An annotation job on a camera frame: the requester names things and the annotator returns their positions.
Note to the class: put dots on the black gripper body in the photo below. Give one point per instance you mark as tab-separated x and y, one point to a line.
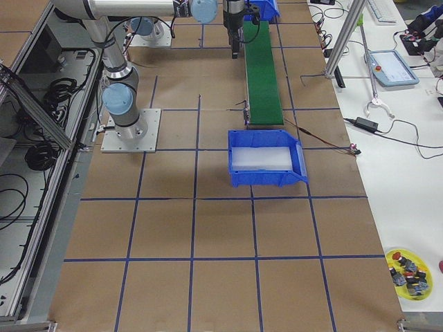
230	17

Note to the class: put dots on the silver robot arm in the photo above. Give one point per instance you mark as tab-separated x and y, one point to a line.
149	29
95	14

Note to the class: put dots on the yellow plate of buttons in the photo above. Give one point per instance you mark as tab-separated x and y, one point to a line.
410	275

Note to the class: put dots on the left blue plastic bin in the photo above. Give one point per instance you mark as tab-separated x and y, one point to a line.
269	10

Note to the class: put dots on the blue plastic bin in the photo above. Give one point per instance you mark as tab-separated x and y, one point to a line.
269	10
265	157

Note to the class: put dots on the green conveyor belt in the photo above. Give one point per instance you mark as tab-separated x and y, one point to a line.
265	107

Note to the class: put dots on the black flat bar tool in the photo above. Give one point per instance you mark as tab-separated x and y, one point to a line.
339	78

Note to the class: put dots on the right blue plastic bin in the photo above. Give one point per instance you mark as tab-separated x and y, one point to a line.
265	157

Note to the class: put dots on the long reacher grabber tool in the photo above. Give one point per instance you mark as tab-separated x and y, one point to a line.
375	101

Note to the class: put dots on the white keyboard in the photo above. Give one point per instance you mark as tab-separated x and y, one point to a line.
381	12

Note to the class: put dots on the black power adapter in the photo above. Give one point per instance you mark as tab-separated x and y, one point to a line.
366	124

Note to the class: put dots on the blue teach pendant tablet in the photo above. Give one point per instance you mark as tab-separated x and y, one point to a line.
391	70

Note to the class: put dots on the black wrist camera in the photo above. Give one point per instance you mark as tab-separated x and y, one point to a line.
253	12

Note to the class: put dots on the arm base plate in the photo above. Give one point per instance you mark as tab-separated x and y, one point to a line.
164	42
140	137

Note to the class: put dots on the aluminium frame post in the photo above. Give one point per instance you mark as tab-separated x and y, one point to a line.
343	37

